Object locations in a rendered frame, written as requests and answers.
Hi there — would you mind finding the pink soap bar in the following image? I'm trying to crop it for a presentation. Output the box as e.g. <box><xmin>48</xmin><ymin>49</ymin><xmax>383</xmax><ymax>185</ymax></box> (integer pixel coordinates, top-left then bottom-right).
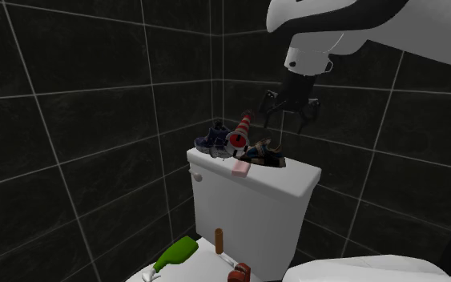
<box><xmin>231</xmin><ymin>160</ymin><xmax>252</xmax><ymax>179</ymax></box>

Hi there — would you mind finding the white toilet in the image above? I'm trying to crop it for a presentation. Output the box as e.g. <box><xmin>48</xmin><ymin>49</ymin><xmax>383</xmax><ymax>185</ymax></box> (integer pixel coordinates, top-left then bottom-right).
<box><xmin>125</xmin><ymin>147</ymin><xmax>323</xmax><ymax>282</ymax></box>

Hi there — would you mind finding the dark purple sneaker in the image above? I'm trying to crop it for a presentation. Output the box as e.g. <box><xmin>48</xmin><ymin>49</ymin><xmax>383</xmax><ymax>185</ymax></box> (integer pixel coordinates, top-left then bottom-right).
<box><xmin>193</xmin><ymin>119</ymin><xmax>232</xmax><ymax>159</ymax></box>

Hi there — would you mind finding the brown and blue shoe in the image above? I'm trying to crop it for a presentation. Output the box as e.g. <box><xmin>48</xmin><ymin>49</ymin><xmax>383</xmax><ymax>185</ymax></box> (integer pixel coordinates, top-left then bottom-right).
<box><xmin>239</xmin><ymin>138</ymin><xmax>288</xmax><ymax>169</ymax></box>

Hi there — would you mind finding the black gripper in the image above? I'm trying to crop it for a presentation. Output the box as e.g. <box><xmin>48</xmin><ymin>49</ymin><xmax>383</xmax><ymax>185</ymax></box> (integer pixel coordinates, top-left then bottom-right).
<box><xmin>257</xmin><ymin>71</ymin><xmax>322</xmax><ymax>135</ymax></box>

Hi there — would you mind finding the red brown object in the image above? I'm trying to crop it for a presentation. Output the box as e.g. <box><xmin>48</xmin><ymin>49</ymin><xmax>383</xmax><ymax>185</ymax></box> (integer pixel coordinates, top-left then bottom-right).
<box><xmin>227</xmin><ymin>262</ymin><xmax>252</xmax><ymax>282</ymax></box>

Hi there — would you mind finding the red white striped cone toy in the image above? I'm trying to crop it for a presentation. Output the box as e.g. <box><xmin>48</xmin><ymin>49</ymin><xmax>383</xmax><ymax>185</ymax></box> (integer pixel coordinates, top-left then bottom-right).
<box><xmin>224</xmin><ymin>110</ymin><xmax>254</xmax><ymax>159</ymax></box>

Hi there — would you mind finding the green bottle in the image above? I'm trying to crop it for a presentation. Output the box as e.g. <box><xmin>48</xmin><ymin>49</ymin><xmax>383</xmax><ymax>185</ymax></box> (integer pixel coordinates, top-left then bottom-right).
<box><xmin>142</xmin><ymin>235</ymin><xmax>199</xmax><ymax>282</ymax></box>

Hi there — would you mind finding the brown cylinder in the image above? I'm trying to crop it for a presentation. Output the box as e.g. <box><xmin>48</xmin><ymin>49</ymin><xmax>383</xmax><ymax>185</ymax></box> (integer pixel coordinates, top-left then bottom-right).
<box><xmin>214</xmin><ymin>228</ymin><xmax>225</xmax><ymax>256</ymax></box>

